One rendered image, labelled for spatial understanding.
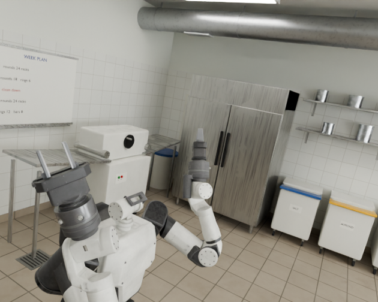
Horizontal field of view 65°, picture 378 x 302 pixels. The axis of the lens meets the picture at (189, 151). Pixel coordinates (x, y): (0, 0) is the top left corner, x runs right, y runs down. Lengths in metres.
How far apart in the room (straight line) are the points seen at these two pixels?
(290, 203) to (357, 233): 0.87
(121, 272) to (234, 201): 3.35
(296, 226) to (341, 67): 2.32
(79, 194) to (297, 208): 3.83
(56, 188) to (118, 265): 0.42
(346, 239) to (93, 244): 3.91
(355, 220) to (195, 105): 2.58
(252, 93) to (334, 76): 1.29
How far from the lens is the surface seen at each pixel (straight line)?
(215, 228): 1.25
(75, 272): 0.79
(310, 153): 4.85
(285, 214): 4.41
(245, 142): 4.08
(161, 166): 5.20
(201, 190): 1.18
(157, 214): 1.25
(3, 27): 3.62
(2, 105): 3.65
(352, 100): 4.54
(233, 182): 4.22
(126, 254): 1.04
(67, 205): 0.72
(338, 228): 4.37
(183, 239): 1.26
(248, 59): 5.09
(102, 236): 0.76
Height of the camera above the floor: 1.90
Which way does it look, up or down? 13 degrees down
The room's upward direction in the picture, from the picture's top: 10 degrees clockwise
